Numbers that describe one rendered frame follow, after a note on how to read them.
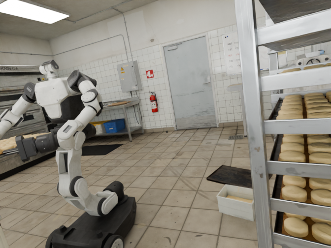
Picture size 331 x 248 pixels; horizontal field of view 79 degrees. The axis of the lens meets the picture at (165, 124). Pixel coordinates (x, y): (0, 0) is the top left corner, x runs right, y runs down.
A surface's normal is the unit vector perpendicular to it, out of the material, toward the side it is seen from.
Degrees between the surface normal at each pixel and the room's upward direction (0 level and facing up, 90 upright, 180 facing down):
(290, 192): 0
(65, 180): 66
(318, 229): 0
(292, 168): 90
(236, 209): 90
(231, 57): 90
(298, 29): 90
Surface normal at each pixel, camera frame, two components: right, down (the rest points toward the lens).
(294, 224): -0.17, -0.97
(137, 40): -0.37, 0.24
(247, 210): -0.60, 0.26
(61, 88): 0.40, 0.04
